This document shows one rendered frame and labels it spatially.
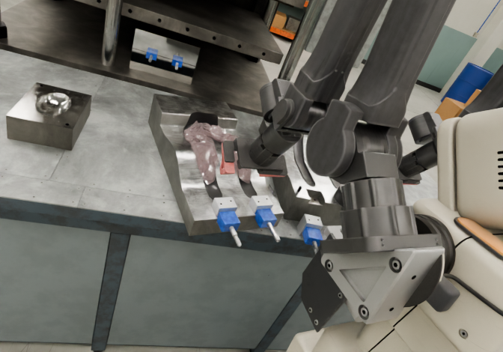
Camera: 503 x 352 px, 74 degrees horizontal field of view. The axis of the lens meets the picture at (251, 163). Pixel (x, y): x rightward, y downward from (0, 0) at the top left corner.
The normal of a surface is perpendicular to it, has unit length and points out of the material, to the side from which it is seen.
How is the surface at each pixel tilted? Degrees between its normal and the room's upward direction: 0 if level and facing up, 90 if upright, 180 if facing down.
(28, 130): 90
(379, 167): 37
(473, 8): 90
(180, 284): 90
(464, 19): 90
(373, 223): 60
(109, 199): 0
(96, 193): 0
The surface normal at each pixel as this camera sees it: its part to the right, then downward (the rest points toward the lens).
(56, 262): 0.13, 0.60
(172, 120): 0.45, 0.48
